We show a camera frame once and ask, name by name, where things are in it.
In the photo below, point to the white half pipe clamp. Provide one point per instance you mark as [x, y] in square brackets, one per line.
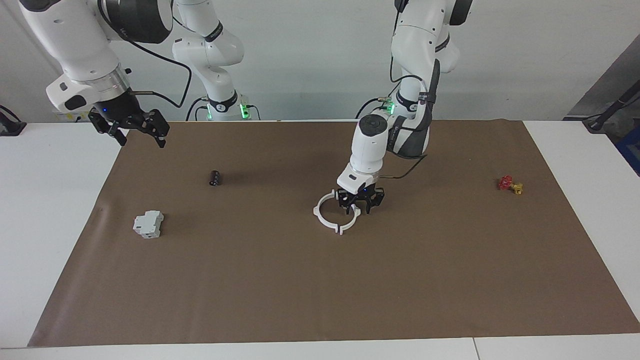
[316, 211]
[342, 231]

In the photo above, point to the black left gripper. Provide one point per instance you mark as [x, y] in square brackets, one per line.
[362, 194]

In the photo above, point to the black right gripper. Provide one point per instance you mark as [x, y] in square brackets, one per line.
[120, 112]

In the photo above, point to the black cylindrical capacitor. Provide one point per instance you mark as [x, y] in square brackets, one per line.
[215, 178]

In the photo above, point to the blue crate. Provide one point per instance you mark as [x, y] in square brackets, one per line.
[631, 155]

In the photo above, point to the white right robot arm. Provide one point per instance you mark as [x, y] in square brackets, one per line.
[75, 45]

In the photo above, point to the black clamp stand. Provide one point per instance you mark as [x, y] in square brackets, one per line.
[10, 125]

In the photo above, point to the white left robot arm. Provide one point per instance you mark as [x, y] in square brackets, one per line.
[367, 150]

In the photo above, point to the brown paper mat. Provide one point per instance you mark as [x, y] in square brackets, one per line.
[300, 290]

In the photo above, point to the black tripod stand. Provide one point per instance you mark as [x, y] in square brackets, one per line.
[607, 107]

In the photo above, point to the white circuit breaker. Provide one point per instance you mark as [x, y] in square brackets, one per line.
[148, 224]

